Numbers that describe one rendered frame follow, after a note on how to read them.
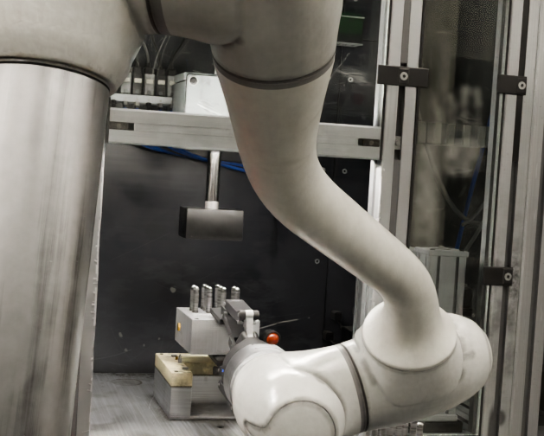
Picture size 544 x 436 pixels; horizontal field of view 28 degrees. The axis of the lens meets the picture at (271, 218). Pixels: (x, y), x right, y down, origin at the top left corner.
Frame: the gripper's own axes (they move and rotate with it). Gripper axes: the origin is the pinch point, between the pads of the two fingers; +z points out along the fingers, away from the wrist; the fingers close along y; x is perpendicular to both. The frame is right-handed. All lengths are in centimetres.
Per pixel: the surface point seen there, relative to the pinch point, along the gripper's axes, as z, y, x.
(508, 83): -5, 38, -36
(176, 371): 2.7, -5.9, 5.8
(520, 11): -4, 48, -37
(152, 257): 35.3, 4.6, 5.1
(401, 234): -6.8, 16.3, -22.2
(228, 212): 11.0, 15.9, -1.9
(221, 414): 2.6, -12.2, -1.2
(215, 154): 13.7, 24.1, 0.1
